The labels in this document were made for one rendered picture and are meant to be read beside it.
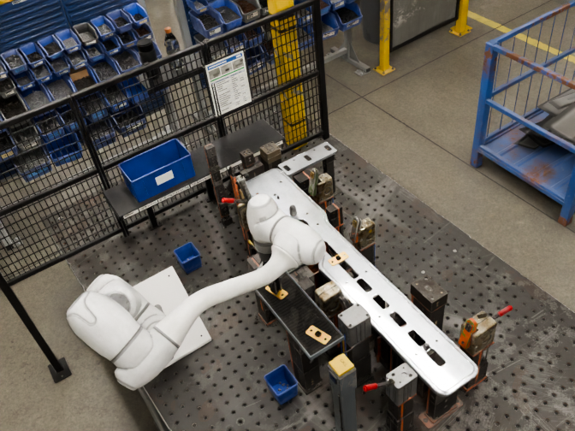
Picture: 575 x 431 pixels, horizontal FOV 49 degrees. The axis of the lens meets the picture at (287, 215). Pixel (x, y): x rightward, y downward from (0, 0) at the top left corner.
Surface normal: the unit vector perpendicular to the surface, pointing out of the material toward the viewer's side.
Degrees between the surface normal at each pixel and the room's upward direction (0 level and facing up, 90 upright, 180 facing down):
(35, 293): 0
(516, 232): 0
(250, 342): 0
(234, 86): 90
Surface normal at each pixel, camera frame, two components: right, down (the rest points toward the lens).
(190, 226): -0.11, -0.71
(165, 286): 0.30, -0.15
